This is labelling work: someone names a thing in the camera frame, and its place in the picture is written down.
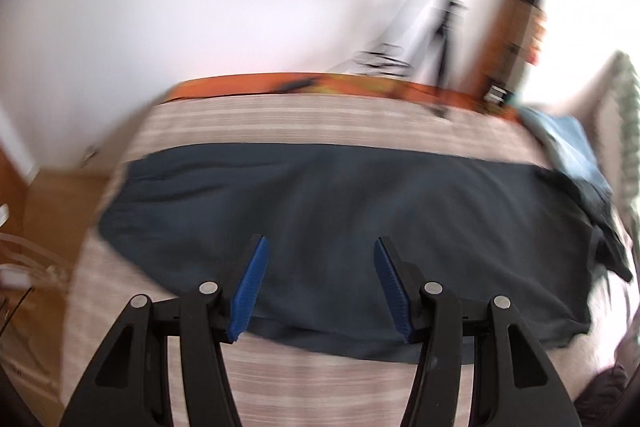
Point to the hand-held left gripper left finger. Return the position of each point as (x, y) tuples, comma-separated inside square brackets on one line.
[(250, 287)]

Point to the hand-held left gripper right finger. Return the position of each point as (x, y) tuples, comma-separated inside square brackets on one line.
[(392, 287)]

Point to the dark grey pants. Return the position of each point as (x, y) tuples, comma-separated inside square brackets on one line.
[(320, 197)]

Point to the light blue folded pants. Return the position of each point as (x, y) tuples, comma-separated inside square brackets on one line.
[(570, 142)]

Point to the beige plaid blanket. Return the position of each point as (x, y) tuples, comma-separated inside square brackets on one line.
[(300, 117)]

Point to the orange patterned bed sheet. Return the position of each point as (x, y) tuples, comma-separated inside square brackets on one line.
[(225, 87)]

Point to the black clothing pile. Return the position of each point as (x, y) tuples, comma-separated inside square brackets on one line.
[(600, 217)]

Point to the dark brown cloth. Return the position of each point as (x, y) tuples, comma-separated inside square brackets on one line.
[(605, 392)]

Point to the black tripod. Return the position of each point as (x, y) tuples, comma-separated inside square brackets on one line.
[(445, 37)]

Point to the wooden cabinet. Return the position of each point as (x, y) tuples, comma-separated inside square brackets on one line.
[(10, 187)]

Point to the silver tripod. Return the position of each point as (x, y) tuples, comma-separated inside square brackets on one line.
[(505, 37)]

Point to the colourful patterned cloth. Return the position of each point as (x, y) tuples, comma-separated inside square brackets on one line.
[(537, 32)]

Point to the white fluffy cloth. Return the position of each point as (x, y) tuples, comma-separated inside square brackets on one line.
[(627, 107)]

